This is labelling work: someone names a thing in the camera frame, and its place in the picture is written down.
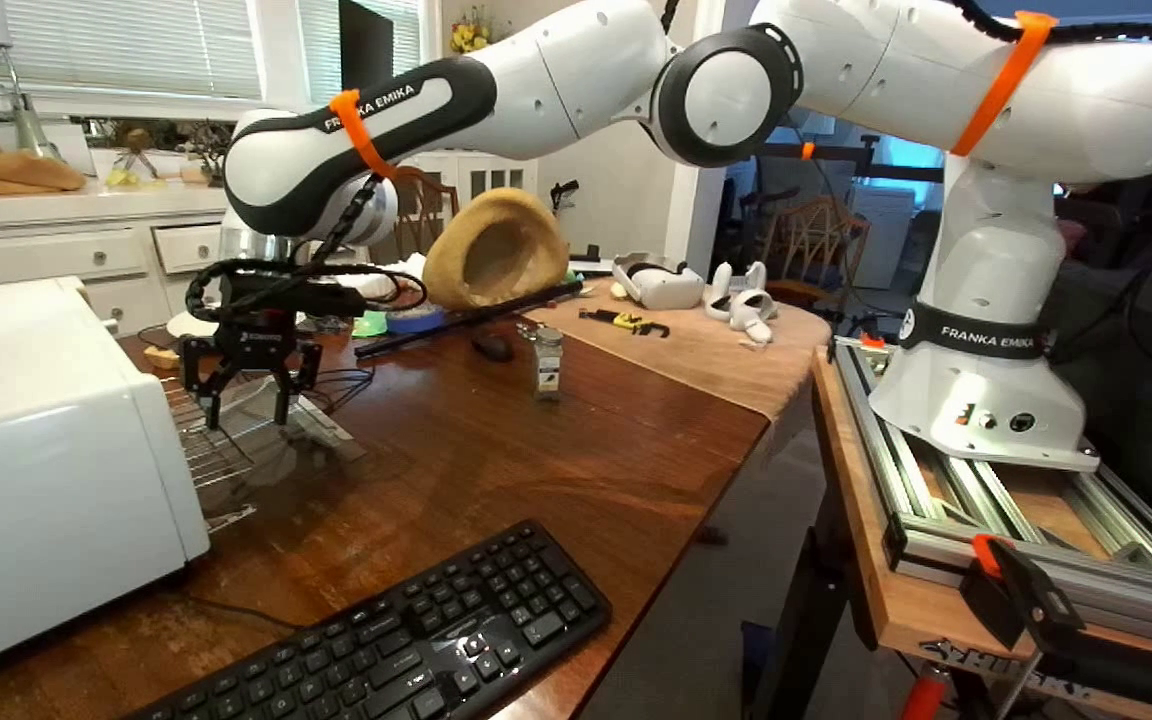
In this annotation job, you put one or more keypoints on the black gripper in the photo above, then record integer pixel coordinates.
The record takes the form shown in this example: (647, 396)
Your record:
(216, 348)

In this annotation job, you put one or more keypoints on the metal roasting rack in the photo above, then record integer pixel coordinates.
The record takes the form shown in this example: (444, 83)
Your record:
(223, 506)

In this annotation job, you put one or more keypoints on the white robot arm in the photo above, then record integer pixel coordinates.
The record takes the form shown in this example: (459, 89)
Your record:
(1016, 108)

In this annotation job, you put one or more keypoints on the glass oven door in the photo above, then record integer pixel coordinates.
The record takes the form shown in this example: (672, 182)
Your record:
(299, 425)

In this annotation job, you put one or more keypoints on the white toaster oven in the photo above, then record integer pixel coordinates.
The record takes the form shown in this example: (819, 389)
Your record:
(94, 481)

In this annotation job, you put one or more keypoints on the white sideboard cabinet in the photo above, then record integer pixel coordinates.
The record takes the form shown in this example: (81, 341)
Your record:
(135, 248)

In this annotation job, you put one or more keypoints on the black computer mouse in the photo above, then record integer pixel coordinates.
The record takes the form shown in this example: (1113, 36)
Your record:
(492, 348)

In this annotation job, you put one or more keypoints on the tan straw hat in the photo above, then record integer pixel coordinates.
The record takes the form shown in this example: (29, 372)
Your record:
(492, 248)

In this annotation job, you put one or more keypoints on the glass spice jar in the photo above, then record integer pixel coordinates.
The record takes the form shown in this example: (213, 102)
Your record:
(551, 360)

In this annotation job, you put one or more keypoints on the long black stick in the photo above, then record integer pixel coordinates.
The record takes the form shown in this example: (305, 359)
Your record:
(459, 322)

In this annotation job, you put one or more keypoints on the black computer keyboard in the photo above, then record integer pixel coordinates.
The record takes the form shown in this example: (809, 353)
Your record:
(454, 643)

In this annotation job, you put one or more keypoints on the white VR headset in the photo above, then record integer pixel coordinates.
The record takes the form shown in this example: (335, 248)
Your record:
(657, 286)

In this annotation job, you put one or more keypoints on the white VR controller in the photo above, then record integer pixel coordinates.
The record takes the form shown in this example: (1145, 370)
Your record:
(742, 302)

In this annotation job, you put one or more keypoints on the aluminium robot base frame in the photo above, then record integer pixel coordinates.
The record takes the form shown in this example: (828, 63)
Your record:
(921, 511)

